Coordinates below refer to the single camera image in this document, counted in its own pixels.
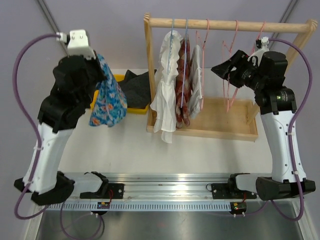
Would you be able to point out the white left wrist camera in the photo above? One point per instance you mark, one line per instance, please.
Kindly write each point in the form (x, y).
(77, 43)

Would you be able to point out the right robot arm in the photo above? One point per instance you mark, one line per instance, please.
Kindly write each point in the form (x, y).
(264, 73)

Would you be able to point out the red plaid skirt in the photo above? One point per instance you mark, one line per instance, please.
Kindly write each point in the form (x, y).
(182, 116)

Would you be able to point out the aluminium mounting rail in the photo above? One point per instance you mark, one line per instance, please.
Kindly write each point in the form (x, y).
(213, 206)

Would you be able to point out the grey polka dot skirt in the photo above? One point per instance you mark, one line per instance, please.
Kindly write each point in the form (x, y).
(136, 88)

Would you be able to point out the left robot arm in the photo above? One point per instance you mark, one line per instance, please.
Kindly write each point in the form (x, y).
(76, 78)

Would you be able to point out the yellow plastic tray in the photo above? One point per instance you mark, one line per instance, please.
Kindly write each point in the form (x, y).
(139, 111)

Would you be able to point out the aluminium frame post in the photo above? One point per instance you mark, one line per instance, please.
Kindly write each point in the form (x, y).
(289, 10)
(48, 16)

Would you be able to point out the white ruffled skirt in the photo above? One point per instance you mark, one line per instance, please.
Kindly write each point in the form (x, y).
(164, 102)

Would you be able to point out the blue floral skirt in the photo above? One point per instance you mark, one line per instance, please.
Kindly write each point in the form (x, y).
(110, 105)

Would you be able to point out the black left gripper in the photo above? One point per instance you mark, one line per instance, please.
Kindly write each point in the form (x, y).
(93, 60)

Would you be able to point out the wooden clothes rack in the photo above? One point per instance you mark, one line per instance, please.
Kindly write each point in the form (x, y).
(213, 122)

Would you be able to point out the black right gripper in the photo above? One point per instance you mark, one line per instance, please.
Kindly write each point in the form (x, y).
(241, 60)

